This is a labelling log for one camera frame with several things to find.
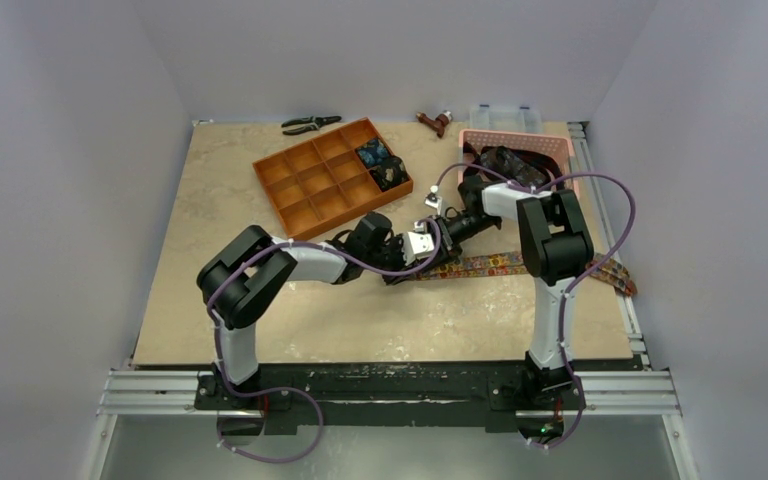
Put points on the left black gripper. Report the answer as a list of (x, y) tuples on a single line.
[(396, 243)]

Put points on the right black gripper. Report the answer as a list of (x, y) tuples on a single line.
[(442, 234)]

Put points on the pink plastic basket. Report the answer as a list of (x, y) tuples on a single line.
[(556, 147)]

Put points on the colourful patterned tie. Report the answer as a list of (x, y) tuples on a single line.
[(610, 272)]

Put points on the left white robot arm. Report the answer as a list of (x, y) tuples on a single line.
[(241, 282)]

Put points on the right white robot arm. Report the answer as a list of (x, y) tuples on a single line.
[(556, 247)]

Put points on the dark ties in basket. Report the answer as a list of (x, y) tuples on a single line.
[(528, 168)]

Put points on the black rolled tie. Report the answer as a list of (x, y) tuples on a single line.
[(389, 173)]

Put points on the blue rolled tie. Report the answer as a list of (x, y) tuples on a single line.
[(373, 152)]

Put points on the clear plastic organizer box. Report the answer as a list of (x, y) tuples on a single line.
[(523, 119)]

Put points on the black pliers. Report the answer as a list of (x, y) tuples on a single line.
[(298, 126)]

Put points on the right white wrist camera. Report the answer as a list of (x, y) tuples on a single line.
[(435, 201)]

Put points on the brown handled tool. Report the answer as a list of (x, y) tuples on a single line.
[(438, 124)]

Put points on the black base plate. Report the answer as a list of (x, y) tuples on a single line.
[(476, 394)]

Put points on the aluminium frame rail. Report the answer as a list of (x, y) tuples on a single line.
[(610, 388)]

